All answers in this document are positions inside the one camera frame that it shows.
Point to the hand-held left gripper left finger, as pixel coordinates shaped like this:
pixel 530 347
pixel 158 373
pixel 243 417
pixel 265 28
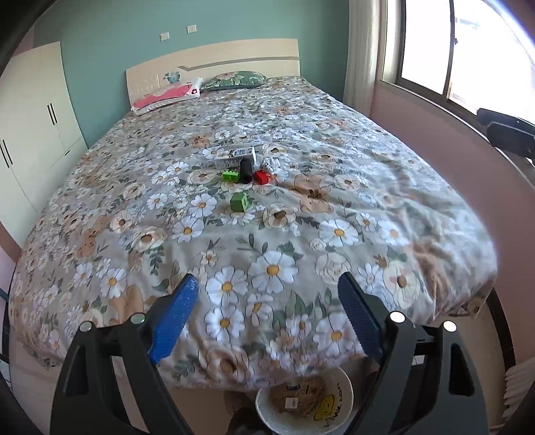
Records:
pixel 173 320

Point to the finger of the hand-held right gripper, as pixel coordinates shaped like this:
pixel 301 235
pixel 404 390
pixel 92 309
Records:
pixel 501 116
pixel 512 136

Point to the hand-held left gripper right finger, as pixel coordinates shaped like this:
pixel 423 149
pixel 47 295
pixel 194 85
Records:
pixel 360 320

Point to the white bowl with yellow face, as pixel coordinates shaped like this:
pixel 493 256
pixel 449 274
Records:
pixel 334 412

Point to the brown paper wrapper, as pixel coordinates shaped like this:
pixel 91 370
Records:
pixel 299 397

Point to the dark green toy block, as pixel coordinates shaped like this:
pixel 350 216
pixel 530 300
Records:
pixel 239 202

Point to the light green toy block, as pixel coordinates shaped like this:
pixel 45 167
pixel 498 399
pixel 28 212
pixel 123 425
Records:
pixel 230 176

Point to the black cylinder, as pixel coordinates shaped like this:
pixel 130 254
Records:
pixel 246 170

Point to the red toy block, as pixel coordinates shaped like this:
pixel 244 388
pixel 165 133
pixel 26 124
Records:
pixel 262 177

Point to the white drink carton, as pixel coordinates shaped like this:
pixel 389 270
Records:
pixel 225 158

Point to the silver foil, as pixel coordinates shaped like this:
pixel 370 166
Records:
pixel 271 164

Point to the floral bed blanket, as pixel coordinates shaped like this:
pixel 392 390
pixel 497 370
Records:
pixel 292 188

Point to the white curtain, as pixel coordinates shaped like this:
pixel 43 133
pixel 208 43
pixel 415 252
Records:
pixel 363 50

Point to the person's white striped clothing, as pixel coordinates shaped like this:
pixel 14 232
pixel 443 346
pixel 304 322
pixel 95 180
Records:
pixel 520 391

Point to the pink and white pillow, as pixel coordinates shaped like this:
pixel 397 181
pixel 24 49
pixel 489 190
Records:
pixel 167 95

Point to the cream wardrobe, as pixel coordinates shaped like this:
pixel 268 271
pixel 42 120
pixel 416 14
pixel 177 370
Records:
pixel 33 125

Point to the green floral pillow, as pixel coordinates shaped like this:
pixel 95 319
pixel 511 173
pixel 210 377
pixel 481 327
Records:
pixel 234 80

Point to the cream wooden headboard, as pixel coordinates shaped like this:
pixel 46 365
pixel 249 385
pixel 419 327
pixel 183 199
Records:
pixel 234 56

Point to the window with brown frame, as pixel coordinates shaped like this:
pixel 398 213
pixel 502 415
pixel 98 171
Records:
pixel 439 46

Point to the dark bed frame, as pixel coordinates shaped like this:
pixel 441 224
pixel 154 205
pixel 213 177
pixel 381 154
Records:
pixel 504 330

